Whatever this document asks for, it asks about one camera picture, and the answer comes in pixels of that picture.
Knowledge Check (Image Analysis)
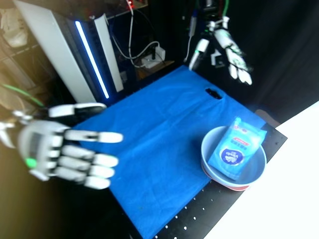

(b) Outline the pink plate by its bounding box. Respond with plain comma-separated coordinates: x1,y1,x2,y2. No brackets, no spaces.
202,164,251,193

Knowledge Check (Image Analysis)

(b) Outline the white tower with blue light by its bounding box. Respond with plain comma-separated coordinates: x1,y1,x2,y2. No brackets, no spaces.
13,0,125,103

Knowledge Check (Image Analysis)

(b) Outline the blue cloth bag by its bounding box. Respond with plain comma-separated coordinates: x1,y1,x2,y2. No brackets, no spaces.
72,65,269,239

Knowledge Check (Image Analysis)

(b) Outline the light blue bowl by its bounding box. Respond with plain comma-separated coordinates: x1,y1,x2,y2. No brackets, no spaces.
200,125,268,187

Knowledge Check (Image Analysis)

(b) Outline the black pegboard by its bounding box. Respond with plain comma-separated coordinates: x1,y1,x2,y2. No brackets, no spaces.
128,109,289,239

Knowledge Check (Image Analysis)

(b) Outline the blue snack packet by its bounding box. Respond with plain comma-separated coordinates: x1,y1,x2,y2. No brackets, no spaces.
207,116,267,181

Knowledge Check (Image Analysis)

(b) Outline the white cable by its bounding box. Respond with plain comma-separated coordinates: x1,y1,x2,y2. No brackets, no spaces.
183,14,198,63
107,7,160,68

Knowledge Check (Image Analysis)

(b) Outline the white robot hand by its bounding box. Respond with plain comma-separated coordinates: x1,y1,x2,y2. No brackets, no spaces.
188,28,253,86
17,102,124,191

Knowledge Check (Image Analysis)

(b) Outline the green cable of arm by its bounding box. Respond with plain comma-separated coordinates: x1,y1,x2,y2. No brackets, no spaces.
221,0,230,19
0,84,46,107

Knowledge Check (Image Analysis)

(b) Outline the white power strip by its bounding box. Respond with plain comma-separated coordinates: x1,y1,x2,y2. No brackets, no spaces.
141,47,166,69

